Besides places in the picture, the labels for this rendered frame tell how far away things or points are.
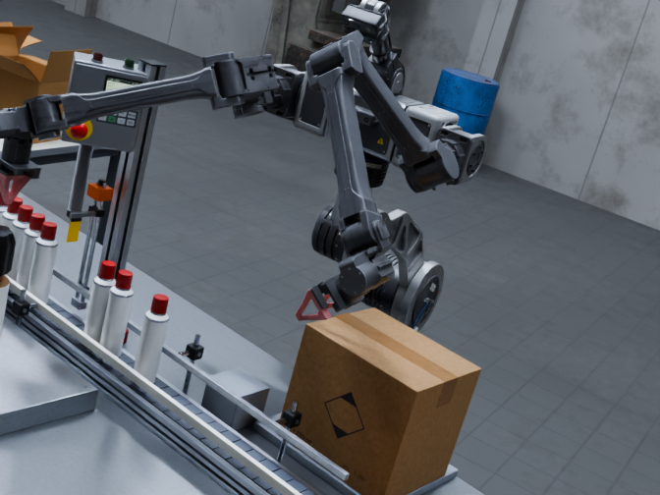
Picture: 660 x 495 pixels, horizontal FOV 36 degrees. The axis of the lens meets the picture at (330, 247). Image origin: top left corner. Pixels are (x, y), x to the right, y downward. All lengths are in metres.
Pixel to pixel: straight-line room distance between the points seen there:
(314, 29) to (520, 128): 2.09
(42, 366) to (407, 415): 0.78
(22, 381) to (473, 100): 7.00
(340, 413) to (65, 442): 0.55
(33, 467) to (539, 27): 7.82
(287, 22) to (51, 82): 5.27
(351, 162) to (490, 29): 7.37
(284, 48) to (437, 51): 1.51
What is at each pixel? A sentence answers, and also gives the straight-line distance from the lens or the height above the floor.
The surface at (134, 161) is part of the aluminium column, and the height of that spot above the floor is 1.27.
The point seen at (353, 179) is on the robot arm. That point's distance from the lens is 1.94.
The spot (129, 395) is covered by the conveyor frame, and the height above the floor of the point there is 0.87.
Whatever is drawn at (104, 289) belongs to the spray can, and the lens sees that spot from 2.26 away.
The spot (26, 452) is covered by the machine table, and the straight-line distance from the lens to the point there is 2.04.
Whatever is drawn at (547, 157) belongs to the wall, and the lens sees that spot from 9.34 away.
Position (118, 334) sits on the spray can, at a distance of 2.26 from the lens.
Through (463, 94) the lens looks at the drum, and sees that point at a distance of 8.78.
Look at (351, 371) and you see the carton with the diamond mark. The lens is 2.04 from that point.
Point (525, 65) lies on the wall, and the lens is 9.36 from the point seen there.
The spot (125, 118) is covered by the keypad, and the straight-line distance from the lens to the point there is 2.34.
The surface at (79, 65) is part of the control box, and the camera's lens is 2.31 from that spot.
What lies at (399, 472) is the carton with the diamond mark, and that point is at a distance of 2.06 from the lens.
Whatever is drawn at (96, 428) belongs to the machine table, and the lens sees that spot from 2.14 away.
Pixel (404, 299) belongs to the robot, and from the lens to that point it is 2.99.
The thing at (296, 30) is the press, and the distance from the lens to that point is 9.05.
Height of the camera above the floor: 1.95
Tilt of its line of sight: 19 degrees down
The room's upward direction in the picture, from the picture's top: 15 degrees clockwise
